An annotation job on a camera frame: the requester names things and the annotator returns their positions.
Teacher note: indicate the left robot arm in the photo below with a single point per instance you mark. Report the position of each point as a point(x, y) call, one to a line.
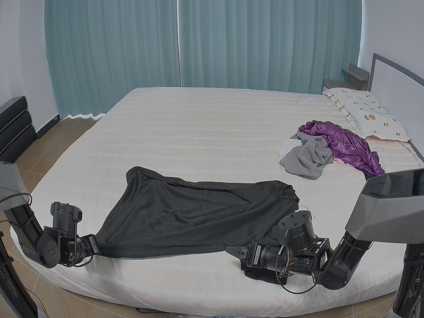
point(26, 234)

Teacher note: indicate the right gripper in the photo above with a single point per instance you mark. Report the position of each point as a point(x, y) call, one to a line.
point(265, 257)

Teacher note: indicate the black chest of drawers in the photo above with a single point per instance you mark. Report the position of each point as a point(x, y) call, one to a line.
point(16, 124)

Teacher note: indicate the purple garment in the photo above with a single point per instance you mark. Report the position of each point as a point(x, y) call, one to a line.
point(344, 144)

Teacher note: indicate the bed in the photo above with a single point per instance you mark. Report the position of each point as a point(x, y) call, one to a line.
point(212, 128)

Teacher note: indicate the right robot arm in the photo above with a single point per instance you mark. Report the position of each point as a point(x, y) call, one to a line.
point(381, 204)

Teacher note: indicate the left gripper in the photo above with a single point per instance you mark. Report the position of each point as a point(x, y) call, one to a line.
point(84, 247)

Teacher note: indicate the grey bedside table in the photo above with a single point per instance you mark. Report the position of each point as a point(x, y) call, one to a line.
point(356, 76)

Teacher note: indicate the blue-green curtain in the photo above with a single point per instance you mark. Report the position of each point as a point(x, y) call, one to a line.
point(265, 28)
point(116, 45)

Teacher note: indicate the white printed pillow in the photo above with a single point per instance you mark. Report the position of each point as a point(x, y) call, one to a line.
point(367, 111)

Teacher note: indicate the black garment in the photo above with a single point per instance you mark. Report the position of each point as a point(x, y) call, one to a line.
point(369, 175)

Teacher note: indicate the pink garment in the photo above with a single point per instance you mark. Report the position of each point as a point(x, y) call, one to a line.
point(338, 160)

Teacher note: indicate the white garment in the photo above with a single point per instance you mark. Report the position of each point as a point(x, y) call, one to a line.
point(288, 146)

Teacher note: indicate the black T-shirt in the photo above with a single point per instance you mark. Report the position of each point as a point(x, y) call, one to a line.
point(182, 210)

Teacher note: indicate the grey garment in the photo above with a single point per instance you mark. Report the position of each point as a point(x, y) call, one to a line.
point(304, 161)

